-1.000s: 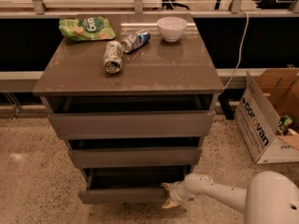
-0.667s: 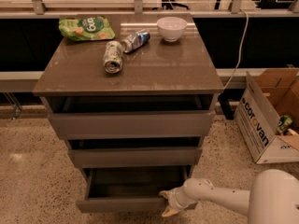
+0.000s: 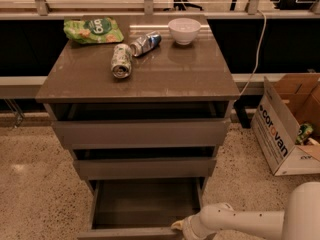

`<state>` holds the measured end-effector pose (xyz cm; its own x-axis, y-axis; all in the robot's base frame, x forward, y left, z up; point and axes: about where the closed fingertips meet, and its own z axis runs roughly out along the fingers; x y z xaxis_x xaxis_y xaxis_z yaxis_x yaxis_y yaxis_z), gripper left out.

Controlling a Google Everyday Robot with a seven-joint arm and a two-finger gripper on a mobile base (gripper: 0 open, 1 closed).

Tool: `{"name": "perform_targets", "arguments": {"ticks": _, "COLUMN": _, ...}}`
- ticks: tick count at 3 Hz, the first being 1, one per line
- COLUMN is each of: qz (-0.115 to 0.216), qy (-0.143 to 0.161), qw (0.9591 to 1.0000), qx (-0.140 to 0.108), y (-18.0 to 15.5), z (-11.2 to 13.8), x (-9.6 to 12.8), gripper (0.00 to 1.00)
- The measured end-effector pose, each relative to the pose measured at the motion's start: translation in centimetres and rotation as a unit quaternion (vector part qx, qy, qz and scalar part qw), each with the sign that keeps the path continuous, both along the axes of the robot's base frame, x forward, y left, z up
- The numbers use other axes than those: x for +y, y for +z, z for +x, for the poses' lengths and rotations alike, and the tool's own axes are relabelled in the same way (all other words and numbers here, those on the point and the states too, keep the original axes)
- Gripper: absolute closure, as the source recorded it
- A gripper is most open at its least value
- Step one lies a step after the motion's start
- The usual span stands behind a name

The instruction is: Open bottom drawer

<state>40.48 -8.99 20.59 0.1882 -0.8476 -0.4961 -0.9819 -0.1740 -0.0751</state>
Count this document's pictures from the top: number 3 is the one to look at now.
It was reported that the grey bottom drawer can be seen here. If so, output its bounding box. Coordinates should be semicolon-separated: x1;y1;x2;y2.
78;178;202;240

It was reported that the green snack bag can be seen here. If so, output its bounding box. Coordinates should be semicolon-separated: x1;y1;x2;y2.
63;17;124;44

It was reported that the white cable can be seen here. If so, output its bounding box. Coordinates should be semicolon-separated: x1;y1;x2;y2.
238;9;268;98

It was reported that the grey drawer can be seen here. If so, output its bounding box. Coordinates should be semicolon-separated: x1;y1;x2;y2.
53;119;230;149
78;178;202;240
74;157;216;180

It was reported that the blue silver soda can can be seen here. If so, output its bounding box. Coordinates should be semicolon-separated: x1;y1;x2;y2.
129;31;162;57

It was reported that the grey drawer cabinet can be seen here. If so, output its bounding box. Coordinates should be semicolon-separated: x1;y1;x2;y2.
35;14;241;198

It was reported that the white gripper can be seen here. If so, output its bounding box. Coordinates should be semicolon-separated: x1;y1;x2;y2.
171;215;206;240

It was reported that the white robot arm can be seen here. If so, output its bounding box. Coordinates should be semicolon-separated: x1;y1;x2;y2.
171;182;320;240

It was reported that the green crushed soda can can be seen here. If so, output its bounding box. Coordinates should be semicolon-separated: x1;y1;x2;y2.
111;44;132;79

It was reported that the green can in box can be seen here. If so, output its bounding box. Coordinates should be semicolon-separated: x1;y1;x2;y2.
296;123;314;145

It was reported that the grey middle drawer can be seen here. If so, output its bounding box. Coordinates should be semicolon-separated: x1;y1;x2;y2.
74;157;216;180

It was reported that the white bowl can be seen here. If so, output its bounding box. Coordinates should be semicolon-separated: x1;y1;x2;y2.
168;18;201;45

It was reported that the cardboard box with lettering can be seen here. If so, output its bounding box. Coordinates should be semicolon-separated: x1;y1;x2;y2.
251;73;320;176

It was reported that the grey top drawer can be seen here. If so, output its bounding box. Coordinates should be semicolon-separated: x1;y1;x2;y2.
53;119;230;149

